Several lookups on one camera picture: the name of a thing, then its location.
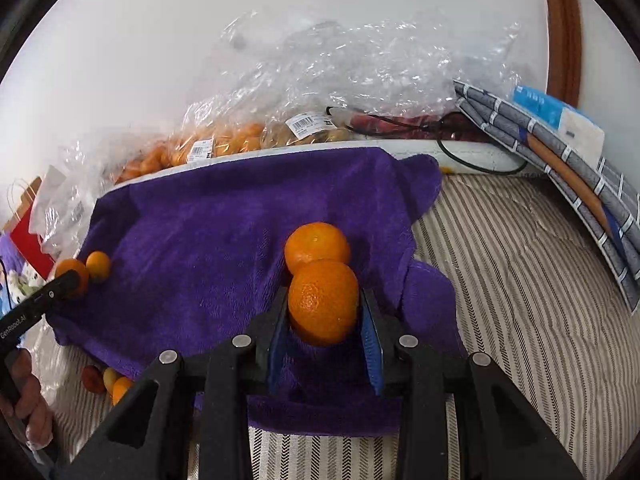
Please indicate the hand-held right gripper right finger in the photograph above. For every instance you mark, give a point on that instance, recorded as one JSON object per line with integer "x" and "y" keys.
{"x": 371, "y": 341}

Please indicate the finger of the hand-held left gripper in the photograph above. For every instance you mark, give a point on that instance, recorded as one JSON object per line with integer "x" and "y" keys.
{"x": 64, "y": 285}

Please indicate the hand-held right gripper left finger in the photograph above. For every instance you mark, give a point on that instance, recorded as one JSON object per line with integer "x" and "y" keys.
{"x": 278, "y": 340}

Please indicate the small orange tangerine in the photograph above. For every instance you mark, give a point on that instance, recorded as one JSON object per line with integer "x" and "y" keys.
{"x": 98, "y": 265}
{"x": 121, "y": 389}
{"x": 73, "y": 276}

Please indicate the large orange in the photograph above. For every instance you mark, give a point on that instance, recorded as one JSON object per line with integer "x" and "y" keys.
{"x": 317, "y": 245}
{"x": 324, "y": 301}

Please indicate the clear bag of yellow fruits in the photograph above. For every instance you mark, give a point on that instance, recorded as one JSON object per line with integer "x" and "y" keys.
{"x": 310, "y": 132}

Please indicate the clear bag of red fruits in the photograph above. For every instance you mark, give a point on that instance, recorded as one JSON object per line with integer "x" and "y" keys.
{"x": 415, "y": 127}

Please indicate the person's left hand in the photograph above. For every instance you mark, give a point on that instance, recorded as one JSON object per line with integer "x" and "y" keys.
{"x": 28, "y": 400}

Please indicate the red paper bag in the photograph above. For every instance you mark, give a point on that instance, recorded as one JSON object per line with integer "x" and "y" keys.
{"x": 30, "y": 240}

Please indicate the crumpled clear plastic bag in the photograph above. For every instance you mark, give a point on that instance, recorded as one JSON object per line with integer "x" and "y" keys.
{"x": 60, "y": 210}

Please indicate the small red fruit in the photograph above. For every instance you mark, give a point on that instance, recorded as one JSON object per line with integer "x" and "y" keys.
{"x": 93, "y": 379}

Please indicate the small yellow fruit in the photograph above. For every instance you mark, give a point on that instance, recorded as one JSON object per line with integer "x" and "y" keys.
{"x": 110, "y": 376}

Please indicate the purple towel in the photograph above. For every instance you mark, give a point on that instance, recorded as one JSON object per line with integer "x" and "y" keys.
{"x": 220, "y": 240}

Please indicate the clear bag of tangerines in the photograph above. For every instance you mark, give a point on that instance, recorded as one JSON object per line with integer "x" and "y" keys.
{"x": 200, "y": 147}

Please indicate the grey checked folded cloth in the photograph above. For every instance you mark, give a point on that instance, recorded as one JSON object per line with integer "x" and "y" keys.
{"x": 565, "y": 170}

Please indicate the blue and white packet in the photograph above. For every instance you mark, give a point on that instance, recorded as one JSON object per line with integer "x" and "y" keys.
{"x": 560, "y": 115}

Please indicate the brown wooden frame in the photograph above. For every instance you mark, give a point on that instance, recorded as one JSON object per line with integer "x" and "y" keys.
{"x": 564, "y": 30}

